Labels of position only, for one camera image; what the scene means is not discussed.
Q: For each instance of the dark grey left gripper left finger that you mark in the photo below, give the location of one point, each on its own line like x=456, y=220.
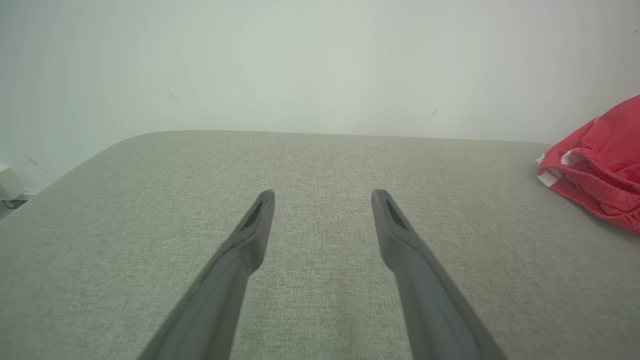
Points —
x=215, y=300

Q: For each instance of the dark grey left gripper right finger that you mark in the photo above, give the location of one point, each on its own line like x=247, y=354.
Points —
x=430, y=305

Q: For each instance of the red white shirt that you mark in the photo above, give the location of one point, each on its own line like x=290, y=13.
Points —
x=605, y=165

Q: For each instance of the white wall baseboard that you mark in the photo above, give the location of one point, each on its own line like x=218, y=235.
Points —
x=9, y=184

